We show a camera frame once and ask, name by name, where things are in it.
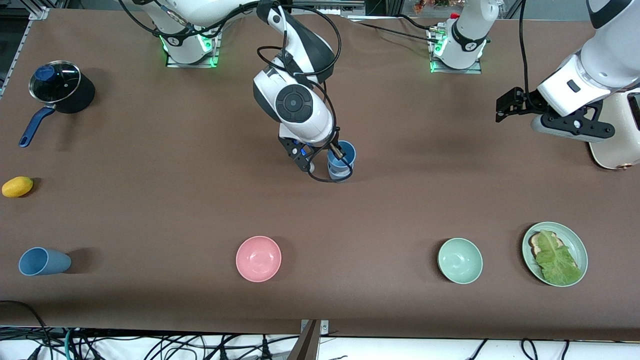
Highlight cream coloured appliance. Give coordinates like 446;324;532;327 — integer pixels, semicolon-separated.
588;89;640;171

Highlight pink bowl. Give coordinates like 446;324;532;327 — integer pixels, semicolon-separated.
235;236;282;283

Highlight toast slice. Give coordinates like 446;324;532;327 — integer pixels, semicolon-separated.
529;231;581;271

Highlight mint green plate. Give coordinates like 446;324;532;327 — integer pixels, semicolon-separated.
522;221;589;288

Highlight green lettuce leaf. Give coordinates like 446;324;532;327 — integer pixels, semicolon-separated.
535;230;584;285

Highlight mint green bowl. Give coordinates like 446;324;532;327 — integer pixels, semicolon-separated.
437;237;484;285

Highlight dark slanted strut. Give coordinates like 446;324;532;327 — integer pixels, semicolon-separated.
287;320;321;360

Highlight glass lid with blue knob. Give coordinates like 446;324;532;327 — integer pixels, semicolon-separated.
29;60;82;104

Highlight yellow lemon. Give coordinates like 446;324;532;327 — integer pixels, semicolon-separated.
1;176;34;198

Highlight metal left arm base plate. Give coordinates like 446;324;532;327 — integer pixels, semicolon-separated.
429;25;484;75

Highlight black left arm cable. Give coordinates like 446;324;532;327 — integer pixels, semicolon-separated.
518;0;534;98

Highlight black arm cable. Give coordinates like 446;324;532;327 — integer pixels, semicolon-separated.
518;0;534;98
118;0;353;184

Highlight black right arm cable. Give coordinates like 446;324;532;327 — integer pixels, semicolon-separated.
118;0;353;184

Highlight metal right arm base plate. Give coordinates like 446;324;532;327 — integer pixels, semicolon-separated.
165;30;221;69

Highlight black cable on table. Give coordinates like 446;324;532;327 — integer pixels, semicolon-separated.
349;14;443;45

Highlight aluminium frame rail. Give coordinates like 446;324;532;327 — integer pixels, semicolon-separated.
291;0;366;16

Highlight small metal bracket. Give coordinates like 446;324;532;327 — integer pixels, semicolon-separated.
300;319;330;336

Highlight black pot with blue handle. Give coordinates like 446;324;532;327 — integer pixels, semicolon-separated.
18;60;96;149

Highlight aluminium table edge rail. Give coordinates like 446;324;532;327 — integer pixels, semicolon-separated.
0;7;51;97

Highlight black looped cable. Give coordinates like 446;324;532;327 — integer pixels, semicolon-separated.
0;299;51;346

